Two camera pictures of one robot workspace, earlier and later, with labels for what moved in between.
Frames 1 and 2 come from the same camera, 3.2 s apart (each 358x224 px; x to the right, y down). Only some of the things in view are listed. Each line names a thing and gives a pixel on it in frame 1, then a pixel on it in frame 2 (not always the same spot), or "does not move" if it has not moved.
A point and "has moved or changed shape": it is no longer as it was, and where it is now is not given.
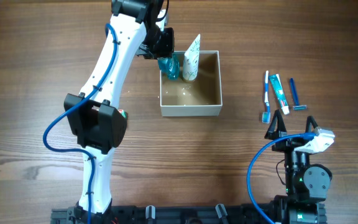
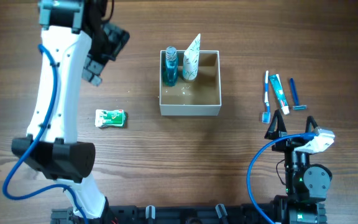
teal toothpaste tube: x=276 y=83 does not move
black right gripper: x=280 y=131 does not move
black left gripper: x=166 y=48 -> x=119 y=37
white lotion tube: x=191 y=61 does not move
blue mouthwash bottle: x=170 y=65 has moved or changed shape
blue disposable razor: x=297 y=106 does not move
